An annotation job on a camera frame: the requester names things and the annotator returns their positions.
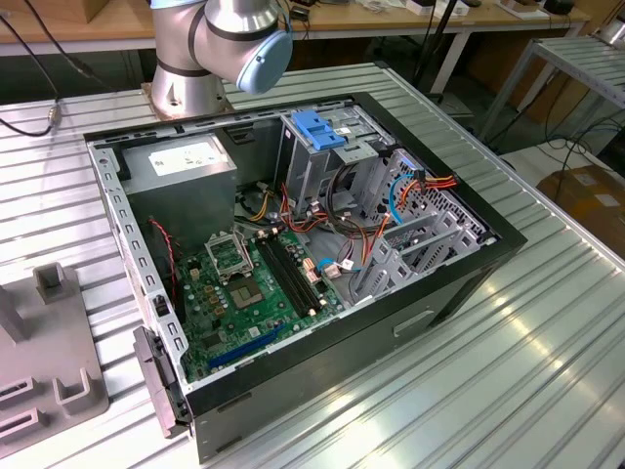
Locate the large cardboard box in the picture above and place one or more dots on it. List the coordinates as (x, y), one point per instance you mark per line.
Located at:
(586, 195)

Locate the grey parts rack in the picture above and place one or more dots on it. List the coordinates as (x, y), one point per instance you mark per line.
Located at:
(49, 337)

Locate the black PC case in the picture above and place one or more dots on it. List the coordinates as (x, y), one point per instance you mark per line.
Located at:
(342, 352)

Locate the grey power supply unit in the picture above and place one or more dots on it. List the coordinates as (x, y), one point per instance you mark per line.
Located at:
(185, 205)

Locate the green motherboard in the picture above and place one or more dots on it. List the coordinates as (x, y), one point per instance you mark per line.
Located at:
(273, 317)

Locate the metal slat side table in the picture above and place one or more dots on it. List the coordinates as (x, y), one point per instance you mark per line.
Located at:
(576, 58)

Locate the wooden desk with white frame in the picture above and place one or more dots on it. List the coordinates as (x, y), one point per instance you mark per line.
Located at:
(390, 22)

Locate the grey metal disk bay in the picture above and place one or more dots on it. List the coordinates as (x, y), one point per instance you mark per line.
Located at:
(439, 215)

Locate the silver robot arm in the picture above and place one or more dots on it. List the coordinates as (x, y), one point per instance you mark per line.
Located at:
(229, 29)

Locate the black RAM slot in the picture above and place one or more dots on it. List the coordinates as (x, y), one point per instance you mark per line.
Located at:
(287, 273)
(281, 274)
(294, 272)
(300, 270)

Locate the small black box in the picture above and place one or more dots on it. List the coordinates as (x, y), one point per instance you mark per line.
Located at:
(557, 6)

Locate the white box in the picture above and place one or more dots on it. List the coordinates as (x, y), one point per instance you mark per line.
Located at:
(418, 7)

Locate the silver metal cylinder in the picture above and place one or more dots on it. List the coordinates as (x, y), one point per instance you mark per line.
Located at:
(610, 31)

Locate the blue expansion slot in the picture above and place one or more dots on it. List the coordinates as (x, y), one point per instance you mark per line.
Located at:
(249, 346)

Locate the grey metal drive cage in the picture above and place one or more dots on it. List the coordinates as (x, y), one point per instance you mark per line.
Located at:
(303, 176)

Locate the blue plastic bay latch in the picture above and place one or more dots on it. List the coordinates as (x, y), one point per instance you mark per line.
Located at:
(317, 129)

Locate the black power adapter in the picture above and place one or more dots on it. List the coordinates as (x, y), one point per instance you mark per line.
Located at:
(300, 11)

